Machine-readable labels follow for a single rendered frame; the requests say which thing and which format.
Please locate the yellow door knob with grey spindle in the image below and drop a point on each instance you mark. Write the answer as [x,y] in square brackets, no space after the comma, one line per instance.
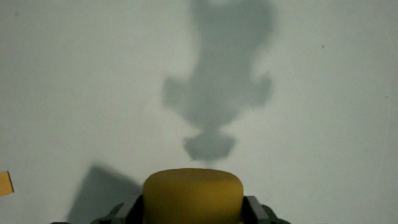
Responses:
[192,196]

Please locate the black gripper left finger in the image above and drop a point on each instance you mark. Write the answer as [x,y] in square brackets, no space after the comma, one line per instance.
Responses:
[129,212]

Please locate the tan rectangular plate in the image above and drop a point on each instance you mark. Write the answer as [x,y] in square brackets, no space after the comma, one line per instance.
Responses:
[5,184]

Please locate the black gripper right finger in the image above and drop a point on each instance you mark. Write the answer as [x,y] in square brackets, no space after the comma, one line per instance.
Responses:
[254,213]

